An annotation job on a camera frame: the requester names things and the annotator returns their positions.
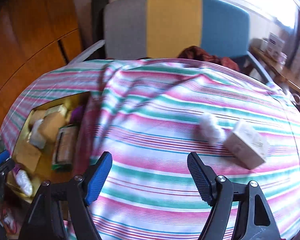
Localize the dark red cloth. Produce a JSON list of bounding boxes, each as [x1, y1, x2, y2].
[[178, 46, 239, 72]]

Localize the wooden wardrobe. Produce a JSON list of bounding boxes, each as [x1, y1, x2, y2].
[[0, 0, 82, 128]]

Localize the clear plastic ball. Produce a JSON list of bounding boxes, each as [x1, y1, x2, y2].
[[14, 170, 33, 197]]

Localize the cracker packet green edges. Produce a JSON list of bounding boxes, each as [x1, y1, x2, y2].
[[51, 125, 79, 171]]

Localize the white cream carton box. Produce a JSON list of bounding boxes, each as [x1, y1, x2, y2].
[[223, 120, 269, 170]]

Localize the white box on desk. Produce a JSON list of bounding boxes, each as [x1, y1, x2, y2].
[[266, 33, 285, 60]]

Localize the wooden desk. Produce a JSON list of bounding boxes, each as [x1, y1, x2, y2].
[[250, 47, 300, 93]]

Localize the white plastic wrapped ball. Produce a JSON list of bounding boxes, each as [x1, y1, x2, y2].
[[199, 113, 225, 145]]

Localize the green yellow small box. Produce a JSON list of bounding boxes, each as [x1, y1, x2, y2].
[[44, 104, 68, 117]]

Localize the gold maroon storage box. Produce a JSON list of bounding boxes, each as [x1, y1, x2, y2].
[[7, 92, 91, 203]]

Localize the purple packet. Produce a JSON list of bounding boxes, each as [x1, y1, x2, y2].
[[69, 105, 85, 126]]

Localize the yellow sponge cube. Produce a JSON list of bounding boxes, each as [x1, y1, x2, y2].
[[29, 110, 46, 127]]

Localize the beige knit sock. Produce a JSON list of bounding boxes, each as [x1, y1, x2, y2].
[[29, 119, 46, 150]]

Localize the tall yellow sponge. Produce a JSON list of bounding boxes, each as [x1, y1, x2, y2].
[[38, 112, 65, 143]]

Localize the grey yellow blue headboard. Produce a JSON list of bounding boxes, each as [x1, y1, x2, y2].
[[104, 0, 250, 60]]

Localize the striped bed sheet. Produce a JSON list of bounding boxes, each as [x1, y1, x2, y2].
[[0, 59, 300, 239]]

